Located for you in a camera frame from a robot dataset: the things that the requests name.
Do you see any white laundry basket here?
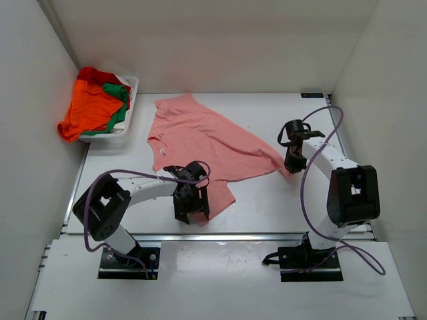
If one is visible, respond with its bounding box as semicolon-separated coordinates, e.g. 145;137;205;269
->
79;75;139;144

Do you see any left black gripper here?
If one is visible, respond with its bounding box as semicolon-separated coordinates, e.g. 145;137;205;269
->
173;185;209;223

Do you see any pink t shirt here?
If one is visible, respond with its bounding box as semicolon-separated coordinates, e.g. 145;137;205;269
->
147;93;290;218

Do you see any red t shirt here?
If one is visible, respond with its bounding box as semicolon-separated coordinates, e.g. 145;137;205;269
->
77;67;121;86

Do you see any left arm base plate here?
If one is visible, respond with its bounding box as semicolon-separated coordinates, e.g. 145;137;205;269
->
97;243;161;281

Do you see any aluminium table rail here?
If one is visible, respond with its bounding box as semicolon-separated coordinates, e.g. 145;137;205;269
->
59;228;376;242

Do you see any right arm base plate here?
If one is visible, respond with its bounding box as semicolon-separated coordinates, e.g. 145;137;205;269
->
262;241;344;283

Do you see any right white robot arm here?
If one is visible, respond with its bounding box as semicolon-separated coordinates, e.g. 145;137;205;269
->
278;119;380;267

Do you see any orange t shirt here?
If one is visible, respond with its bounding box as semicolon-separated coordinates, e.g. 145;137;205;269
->
57;80;108;143

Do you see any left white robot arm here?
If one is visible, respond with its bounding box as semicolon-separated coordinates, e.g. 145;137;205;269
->
72;161;211;269

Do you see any green t shirt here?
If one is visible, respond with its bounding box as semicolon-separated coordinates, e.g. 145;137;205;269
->
102;83;129;133

